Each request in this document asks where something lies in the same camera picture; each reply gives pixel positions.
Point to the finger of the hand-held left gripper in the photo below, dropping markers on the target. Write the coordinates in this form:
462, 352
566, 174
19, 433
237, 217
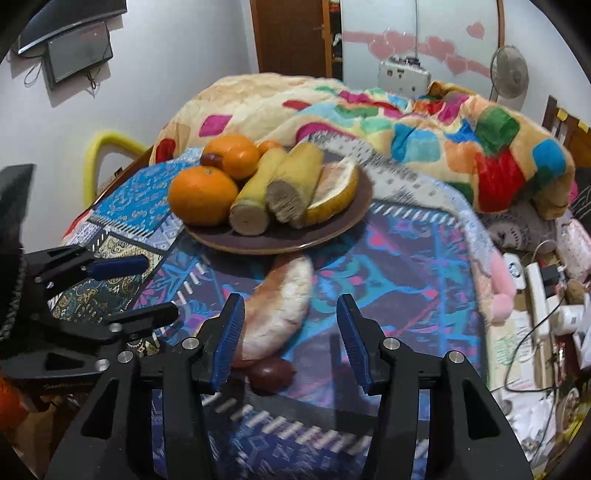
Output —
120, 266
147, 316

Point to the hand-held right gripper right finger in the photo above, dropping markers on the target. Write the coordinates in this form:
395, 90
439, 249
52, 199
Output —
353, 341

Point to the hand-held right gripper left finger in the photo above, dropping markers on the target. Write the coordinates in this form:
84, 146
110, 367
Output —
229, 341

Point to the dark red jujube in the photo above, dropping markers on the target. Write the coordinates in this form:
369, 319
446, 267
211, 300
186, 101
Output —
271, 374
211, 159

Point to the peeled pomelo segment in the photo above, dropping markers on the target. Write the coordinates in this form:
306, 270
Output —
277, 309

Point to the large orange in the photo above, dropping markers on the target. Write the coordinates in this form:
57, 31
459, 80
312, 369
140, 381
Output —
202, 196

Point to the purple plate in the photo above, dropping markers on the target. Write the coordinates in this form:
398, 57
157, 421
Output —
286, 239

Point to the sugarcane piece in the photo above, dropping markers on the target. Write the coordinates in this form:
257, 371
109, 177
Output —
251, 201
295, 182

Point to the pomelo piece with rind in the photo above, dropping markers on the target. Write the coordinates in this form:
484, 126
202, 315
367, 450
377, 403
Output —
333, 189

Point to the medium orange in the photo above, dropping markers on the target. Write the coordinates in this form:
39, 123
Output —
238, 157

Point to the small tangerine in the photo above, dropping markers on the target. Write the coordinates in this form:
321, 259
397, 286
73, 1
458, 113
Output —
269, 146

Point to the blue patterned mat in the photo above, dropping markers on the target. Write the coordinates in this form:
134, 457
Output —
392, 261

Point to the yellow foam tube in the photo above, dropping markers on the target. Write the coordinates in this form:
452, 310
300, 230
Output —
92, 157

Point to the pink plush toy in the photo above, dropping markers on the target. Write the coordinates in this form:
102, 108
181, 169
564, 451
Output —
501, 300

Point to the orange object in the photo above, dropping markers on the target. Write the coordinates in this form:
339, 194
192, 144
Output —
10, 401

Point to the white charger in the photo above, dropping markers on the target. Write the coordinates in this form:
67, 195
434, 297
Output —
568, 321
515, 271

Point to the pile of white papers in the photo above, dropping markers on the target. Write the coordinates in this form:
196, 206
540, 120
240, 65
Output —
526, 406

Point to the white power strip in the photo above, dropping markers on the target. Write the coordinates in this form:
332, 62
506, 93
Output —
540, 295

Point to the black flat television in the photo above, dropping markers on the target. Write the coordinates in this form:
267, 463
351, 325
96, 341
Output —
69, 23

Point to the grey fluffy cloth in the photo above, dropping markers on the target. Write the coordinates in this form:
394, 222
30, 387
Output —
512, 230

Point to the colourful patchwork blanket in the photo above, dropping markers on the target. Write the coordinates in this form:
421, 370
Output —
258, 101

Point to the white hard case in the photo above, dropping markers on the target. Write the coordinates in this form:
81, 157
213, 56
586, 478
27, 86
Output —
404, 76

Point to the brown wooden door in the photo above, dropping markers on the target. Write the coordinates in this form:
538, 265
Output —
288, 37

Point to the standing fan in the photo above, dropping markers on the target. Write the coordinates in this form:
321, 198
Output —
510, 74

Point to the small black wall monitor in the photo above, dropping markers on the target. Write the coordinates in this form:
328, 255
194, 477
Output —
78, 50

